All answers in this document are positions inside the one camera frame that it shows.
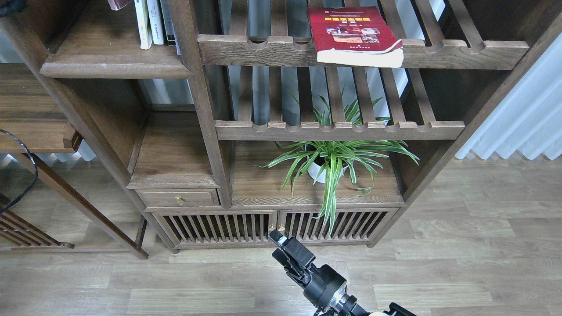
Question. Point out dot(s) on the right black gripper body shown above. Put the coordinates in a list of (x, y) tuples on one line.
[(324, 288)]

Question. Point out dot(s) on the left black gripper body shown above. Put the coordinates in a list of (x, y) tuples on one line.
[(9, 7)]

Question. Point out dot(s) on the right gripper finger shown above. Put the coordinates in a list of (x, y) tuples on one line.
[(293, 269)]

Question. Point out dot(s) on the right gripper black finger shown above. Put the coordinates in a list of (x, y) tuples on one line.
[(293, 247)]

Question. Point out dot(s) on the dark maroon book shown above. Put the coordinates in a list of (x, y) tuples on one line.
[(118, 4)]

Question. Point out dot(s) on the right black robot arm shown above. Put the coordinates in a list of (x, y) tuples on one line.
[(352, 308)]

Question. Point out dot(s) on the wooden side furniture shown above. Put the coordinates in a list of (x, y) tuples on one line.
[(32, 124)]

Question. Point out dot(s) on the brass drawer knob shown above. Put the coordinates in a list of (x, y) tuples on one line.
[(179, 200)]

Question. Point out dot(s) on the dark wooden bookshelf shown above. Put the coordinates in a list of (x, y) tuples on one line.
[(196, 125)]

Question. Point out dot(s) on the white spine upright book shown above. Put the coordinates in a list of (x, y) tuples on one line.
[(155, 21)]

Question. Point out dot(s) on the dark spine upright book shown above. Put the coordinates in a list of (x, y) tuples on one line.
[(168, 24)]

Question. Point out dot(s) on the red cover book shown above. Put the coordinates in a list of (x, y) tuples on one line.
[(356, 36)]

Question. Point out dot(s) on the white curtain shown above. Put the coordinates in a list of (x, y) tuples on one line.
[(529, 120)]

